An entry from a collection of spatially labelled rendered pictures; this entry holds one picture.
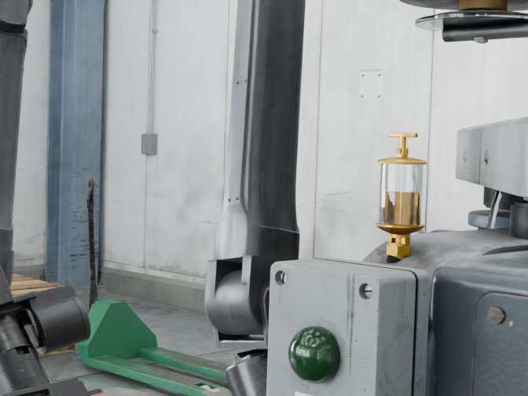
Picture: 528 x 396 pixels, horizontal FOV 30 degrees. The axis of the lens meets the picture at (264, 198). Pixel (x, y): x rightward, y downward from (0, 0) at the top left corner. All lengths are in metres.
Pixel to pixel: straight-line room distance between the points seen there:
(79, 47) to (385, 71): 3.19
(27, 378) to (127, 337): 5.16
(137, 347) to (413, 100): 2.50
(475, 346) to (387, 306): 0.05
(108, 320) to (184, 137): 2.67
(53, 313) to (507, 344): 0.76
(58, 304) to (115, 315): 5.05
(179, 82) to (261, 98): 7.68
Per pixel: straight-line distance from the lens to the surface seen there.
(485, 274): 0.52
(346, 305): 0.51
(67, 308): 1.20
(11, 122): 1.27
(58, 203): 9.46
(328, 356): 0.51
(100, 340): 6.17
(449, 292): 0.53
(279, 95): 0.88
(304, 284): 0.52
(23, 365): 1.15
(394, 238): 0.59
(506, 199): 1.00
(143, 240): 8.90
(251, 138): 0.86
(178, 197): 8.52
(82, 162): 9.10
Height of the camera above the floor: 1.39
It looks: 3 degrees down
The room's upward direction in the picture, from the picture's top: 2 degrees clockwise
